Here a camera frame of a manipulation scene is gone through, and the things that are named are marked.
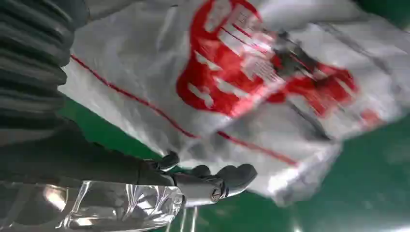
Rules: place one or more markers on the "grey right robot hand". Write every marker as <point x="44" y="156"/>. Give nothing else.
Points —
<point x="96" y="166"/>

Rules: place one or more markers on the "clear shiny plastic film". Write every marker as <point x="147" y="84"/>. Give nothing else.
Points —
<point x="105" y="208"/>

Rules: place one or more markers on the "ribbed grey right arm sleeve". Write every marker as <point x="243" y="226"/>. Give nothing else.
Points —
<point x="30" y="60"/>

